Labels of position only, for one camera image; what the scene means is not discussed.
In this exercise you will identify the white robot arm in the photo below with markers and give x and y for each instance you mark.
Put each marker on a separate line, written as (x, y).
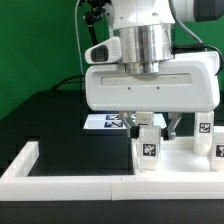
(141, 69)

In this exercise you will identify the white sheet with markers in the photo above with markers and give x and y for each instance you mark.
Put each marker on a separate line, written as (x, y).
(113, 121)

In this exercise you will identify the white square tabletop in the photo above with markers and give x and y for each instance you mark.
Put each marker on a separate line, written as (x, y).
(175, 156)

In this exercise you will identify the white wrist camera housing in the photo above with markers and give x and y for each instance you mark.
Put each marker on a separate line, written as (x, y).
(106, 52)

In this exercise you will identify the white U-shaped obstacle frame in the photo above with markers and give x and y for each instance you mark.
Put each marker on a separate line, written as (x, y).
(16, 184)

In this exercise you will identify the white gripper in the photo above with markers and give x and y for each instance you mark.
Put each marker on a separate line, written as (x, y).
(187, 83)

